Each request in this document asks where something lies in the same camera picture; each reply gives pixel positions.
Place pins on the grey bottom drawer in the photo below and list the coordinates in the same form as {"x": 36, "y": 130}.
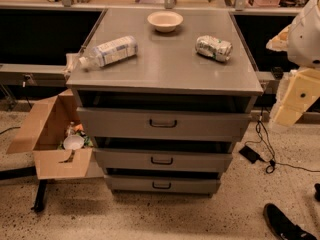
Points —
{"x": 159, "y": 184}

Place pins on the brown cardboard box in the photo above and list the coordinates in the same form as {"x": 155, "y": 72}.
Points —
{"x": 43, "y": 130}

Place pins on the crushed silver can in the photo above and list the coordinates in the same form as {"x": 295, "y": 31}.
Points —
{"x": 213, "y": 48}

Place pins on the grey drawer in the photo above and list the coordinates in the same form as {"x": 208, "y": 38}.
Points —
{"x": 162, "y": 160}
{"x": 163, "y": 125}
{"x": 159, "y": 184}

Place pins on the clear plastic water bottle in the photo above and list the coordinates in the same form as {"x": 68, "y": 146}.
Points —
{"x": 109, "y": 53}

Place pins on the white cup in box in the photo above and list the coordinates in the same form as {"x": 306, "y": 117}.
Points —
{"x": 73, "y": 142}

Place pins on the grey top drawer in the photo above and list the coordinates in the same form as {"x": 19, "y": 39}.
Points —
{"x": 163, "y": 125}

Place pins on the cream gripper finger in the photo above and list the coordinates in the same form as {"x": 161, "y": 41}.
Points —
{"x": 287, "y": 113}

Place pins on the black table leg base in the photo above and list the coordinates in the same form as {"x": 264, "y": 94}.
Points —
{"x": 24, "y": 172}

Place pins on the grey middle drawer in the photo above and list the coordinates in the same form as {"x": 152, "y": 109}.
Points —
{"x": 162, "y": 160}

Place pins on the black shoe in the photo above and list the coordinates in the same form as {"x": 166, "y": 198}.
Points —
{"x": 282, "y": 227}

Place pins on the black power adapter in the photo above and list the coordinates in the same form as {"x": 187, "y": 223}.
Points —
{"x": 250, "y": 154}

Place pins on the grey metal drawer cabinet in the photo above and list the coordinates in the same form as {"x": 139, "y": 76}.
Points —
{"x": 167, "y": 74}

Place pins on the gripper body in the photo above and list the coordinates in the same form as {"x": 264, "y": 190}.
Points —
{"x": 305, "y": 40}

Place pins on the beige ceramic bowl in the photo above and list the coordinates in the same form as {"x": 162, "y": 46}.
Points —
{"x": 165, "y": 21}

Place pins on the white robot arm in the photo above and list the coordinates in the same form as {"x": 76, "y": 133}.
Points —
{"x": 303, "y": 47}

